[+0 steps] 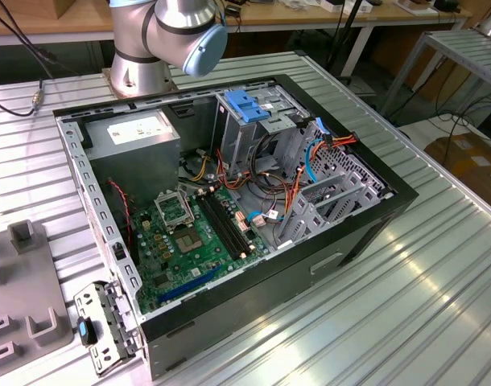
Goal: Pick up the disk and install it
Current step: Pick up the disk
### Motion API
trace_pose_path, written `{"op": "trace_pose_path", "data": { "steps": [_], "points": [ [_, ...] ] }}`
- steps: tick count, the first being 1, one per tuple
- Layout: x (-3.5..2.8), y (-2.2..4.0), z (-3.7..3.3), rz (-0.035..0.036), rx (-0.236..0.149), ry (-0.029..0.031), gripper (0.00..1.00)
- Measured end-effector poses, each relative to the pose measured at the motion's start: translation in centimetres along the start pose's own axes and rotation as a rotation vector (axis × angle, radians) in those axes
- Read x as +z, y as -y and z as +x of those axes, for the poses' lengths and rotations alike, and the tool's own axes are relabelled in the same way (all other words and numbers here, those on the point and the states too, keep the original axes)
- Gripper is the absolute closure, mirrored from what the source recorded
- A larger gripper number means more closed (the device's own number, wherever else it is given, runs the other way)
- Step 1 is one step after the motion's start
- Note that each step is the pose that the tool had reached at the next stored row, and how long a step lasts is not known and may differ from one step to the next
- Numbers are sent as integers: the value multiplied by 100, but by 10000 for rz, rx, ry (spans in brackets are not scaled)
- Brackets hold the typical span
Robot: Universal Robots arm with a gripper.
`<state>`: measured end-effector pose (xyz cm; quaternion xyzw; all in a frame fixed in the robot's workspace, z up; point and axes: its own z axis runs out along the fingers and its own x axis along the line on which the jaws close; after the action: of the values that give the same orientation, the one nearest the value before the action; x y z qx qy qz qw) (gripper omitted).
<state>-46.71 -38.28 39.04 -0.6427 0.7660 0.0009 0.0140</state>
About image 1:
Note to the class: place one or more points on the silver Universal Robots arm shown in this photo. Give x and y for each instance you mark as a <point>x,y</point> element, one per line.
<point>137,36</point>

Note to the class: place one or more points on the grey metal disk bay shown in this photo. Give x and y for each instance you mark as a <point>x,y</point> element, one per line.
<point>308,211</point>

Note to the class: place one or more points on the black RAM slot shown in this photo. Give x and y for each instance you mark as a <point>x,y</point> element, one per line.
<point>221,229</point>
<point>233,225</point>

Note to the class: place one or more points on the grey optical drive cage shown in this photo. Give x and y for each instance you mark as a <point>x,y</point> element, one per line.
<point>233,136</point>

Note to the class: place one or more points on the CPU socket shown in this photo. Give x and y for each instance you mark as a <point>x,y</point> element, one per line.
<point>188,242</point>

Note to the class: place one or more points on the green motherboard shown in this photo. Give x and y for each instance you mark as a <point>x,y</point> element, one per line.
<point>197,263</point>

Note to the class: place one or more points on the blue plastic drive latch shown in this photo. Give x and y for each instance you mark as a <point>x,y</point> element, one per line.
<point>241,102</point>

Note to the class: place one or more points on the black open PC case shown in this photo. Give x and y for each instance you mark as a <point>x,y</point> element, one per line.
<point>249,289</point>

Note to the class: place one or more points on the blue expansion slot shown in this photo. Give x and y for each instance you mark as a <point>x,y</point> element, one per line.
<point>189,284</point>

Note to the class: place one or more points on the grey power supply unit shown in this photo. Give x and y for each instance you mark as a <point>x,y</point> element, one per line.
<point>133,165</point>

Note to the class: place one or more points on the wooden desk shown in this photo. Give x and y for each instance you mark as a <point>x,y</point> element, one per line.
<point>290,18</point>

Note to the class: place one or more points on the black clip with blue label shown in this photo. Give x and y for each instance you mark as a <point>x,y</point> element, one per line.
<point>88,331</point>

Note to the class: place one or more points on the brown cardboard box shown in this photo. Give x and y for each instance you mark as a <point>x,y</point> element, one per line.
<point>471,161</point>

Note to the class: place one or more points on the grey parts rack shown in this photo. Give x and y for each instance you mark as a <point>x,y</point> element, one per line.
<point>24,277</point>

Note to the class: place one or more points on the metal slat side table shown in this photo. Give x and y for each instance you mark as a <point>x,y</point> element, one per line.
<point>463,50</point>

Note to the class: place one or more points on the grey metal slot bracket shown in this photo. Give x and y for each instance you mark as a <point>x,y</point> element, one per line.
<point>93,307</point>

